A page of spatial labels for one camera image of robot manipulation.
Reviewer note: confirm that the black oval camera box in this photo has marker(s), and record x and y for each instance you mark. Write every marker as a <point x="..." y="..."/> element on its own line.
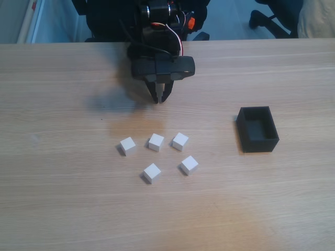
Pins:
<point x="146" y="68"/>

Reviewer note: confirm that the white leaning board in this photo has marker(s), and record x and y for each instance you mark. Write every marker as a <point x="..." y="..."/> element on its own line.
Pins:
<point x="27" y="23"/>

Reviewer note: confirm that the black open box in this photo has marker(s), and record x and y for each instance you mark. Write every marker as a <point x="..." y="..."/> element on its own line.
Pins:
<point x="259" y="146"/>

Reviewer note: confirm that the white cube block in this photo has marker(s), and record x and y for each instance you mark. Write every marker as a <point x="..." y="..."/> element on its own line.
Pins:
<point x="180" y="141"/>
<point x="128" y="146"/>
<point x="156" y="142"/>
<point x="152" y="173"/>
<point x="189" y="165"/>

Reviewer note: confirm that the person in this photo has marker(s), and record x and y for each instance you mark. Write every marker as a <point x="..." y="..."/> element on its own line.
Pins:
<point x="319" y="18"/>

